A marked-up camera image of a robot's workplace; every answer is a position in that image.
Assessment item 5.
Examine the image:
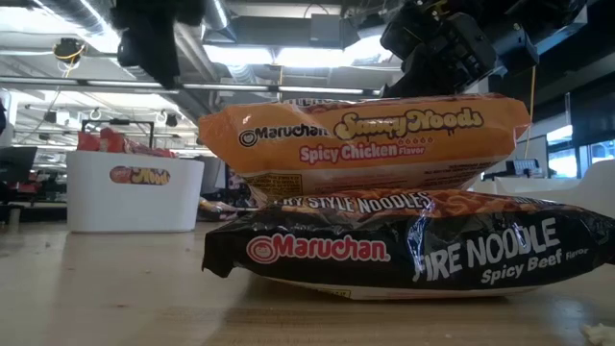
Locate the bright ceiling light panel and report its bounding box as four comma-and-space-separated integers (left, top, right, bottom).
204, 36, 400, 68

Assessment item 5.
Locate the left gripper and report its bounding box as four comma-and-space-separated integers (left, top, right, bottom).
109, 0, 209, 91

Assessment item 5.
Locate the white plastic bin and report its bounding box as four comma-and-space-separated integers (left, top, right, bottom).
473, 158, 615, 220
65, 150, 206, 235

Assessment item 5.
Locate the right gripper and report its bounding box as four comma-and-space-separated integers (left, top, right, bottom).
379, 0, 500, 99

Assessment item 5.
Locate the black yellow cord reel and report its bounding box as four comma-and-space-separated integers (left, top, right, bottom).
52, 37, 86, 64

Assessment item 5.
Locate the yellow hanging cord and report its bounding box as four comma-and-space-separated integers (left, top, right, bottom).
524, 64, 537, 161

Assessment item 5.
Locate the dark computer monitor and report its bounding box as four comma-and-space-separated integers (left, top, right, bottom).
0, 145, 38, 185

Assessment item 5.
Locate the black white patterned cloth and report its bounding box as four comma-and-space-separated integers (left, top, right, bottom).
226, 165, 256, 203

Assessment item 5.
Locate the blue-lit ceiling duct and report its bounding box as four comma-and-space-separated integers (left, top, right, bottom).
537, 9, 588, 57

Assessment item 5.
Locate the orange-red Saucy Noods pack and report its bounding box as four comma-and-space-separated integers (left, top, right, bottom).
198, 93, 532, 206
76, 127, 177, 160
109, 165, 172, 186

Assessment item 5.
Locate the grey ceiling pipe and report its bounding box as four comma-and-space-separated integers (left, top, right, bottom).
0, 75, 385, 96

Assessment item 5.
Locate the black Fire Noodle pack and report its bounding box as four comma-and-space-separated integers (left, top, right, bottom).
201, 188, 615, 302
197, 195, 258, 223

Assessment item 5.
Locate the white crumpled noodle piece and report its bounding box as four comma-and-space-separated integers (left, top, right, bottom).
578, 322, 615, 346

